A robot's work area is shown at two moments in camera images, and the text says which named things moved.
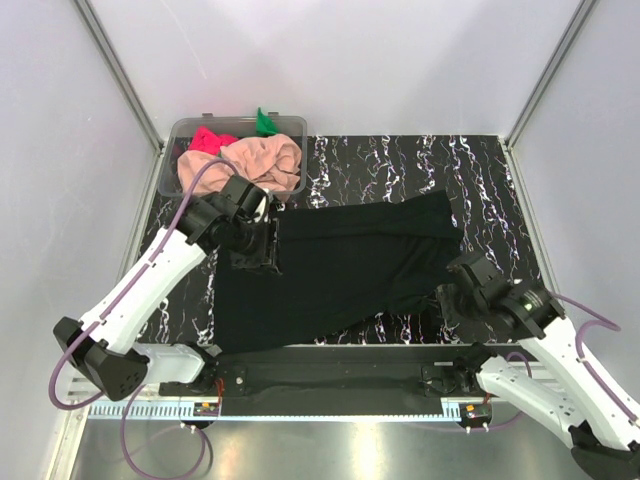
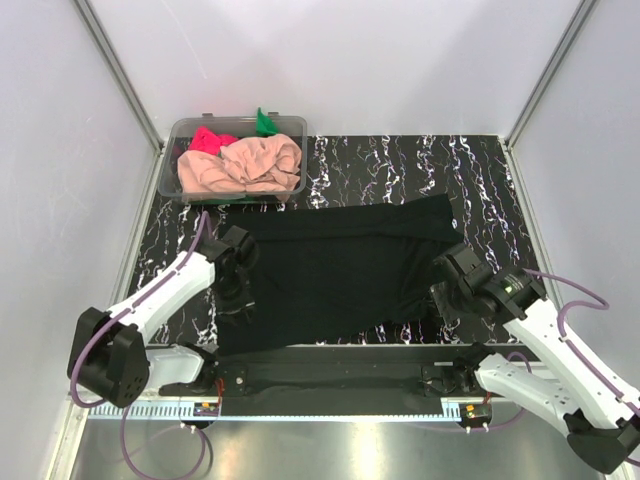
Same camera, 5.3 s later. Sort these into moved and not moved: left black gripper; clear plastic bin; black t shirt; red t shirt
Moved: left black gripper
Not moved: clear plastic bin; red t shirt; black t shirt
